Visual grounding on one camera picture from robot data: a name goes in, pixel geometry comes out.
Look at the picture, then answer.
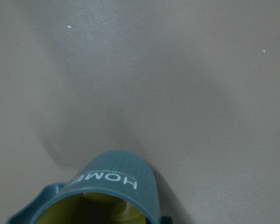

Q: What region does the blue cup yellow inside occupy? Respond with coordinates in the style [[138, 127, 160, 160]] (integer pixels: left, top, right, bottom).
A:
[[7, 150, 173, 224]]

